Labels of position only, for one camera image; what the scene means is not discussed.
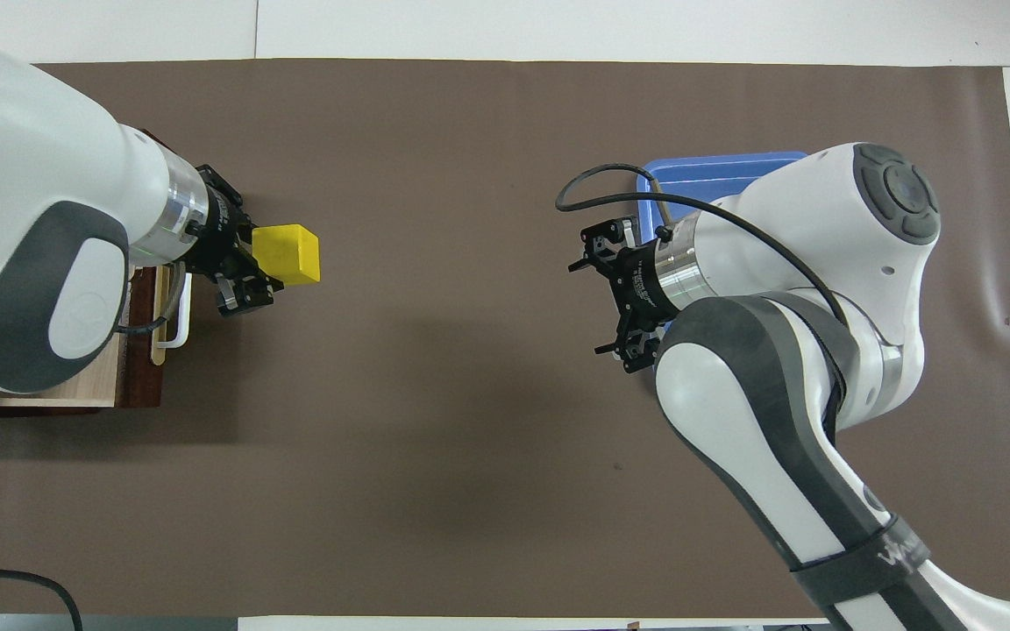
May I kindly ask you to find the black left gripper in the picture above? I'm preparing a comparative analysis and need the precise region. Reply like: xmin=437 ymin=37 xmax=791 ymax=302
xmin=184 ymin=164 xmax=286 ymax=319

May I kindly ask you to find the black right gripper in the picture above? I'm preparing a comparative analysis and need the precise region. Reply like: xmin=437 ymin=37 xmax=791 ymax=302
xmin=567 ymin=218 xmax=687 ymax=374

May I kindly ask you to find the yellow cube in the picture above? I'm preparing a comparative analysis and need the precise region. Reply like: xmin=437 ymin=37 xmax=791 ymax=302
xmin=252 ymin=224 xmax=322 ymax=287

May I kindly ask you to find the white drawer handle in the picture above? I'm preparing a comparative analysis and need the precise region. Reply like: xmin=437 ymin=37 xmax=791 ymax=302
xmin=157 ymin=270 xmax=193 ymax=350

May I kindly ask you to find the dark wooden drawer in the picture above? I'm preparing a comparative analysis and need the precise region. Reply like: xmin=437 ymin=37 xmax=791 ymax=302
xmin=0 ymin=129 xmax=167 ymax=419

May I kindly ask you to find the blue plastic tray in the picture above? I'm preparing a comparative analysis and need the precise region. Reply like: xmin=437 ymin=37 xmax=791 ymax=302
xmin=636 ymin=151 xmax=810 ymax=257

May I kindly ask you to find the brown paper table mat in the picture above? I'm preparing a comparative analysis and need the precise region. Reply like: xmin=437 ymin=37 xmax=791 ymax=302
xmin=0 ymin=59 xmax=1010 ymax=620

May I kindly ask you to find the beige handle backplate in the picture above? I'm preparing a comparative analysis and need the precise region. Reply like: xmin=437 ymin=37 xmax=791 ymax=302
xmin=151 ymin=263 xmax=175 ymax=365

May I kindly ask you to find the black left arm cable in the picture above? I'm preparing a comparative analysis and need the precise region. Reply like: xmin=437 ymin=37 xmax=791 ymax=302
xmin=0 ymin=261 xmax=190 ymax=631

